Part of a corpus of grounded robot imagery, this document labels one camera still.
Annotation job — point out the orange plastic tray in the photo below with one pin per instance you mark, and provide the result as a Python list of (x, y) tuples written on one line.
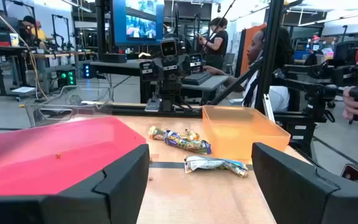
[(244, 133)]

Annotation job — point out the person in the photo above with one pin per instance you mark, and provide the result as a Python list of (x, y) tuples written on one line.
[(217, 43), (255, 46), (30, 31)]

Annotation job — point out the clear plastic tray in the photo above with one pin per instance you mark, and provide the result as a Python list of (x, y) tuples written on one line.
[(57, 105)]

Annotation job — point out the pink plastic tray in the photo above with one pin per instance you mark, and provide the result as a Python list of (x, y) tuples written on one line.
[(42, 155)]

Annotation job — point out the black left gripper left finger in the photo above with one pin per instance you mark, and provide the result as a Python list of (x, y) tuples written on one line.
[(73, 205)]

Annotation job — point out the black computer keyboard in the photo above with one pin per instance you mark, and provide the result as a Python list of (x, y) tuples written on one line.
[(196, 78)]

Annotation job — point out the large blue-framed display screen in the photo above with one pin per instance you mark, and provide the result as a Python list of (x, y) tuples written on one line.
[(137, 28)]

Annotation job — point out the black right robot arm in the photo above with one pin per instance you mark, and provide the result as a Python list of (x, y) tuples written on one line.
[(169, 96)]

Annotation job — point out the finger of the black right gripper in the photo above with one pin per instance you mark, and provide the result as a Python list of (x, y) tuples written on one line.
[(148, 71), (196, 63)]

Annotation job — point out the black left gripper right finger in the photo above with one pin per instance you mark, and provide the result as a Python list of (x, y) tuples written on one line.
[(306, 202)]

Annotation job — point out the gold and blue granola bar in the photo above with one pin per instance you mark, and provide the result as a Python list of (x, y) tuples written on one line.
[(190, 134), (182, 142), (213, 163)]

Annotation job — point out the black display stand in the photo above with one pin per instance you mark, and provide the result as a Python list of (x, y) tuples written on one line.
[(101, 31)]

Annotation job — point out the device with blue lights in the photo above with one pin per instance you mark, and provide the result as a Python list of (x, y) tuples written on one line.
[(89, 71)]

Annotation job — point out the grey desk with keyboard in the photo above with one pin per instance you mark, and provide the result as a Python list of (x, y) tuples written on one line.
[(216, 82)]

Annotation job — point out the wooden workbench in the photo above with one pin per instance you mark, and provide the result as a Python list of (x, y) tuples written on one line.
[(57, 55)]

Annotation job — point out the computer with green lights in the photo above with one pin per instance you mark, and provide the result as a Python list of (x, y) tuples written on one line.
[(66, 77)]

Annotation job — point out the black desk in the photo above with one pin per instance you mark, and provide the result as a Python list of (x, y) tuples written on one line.
[(5, 48)]

